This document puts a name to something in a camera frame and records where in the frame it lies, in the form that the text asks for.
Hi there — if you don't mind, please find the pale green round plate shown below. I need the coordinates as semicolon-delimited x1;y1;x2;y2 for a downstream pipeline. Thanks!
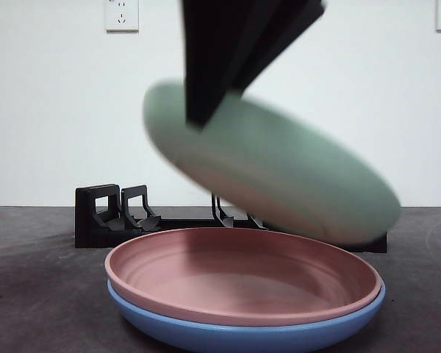
142;78;401;246

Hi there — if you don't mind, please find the pink round plate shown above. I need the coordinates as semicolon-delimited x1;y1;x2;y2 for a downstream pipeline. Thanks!
104;227;383;327

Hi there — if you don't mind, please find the blue round plate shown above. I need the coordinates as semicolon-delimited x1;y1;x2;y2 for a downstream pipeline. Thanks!
107;279;386;353

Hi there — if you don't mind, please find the black plastic plate rack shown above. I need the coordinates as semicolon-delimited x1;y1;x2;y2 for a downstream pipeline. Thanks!
74;182;387;254

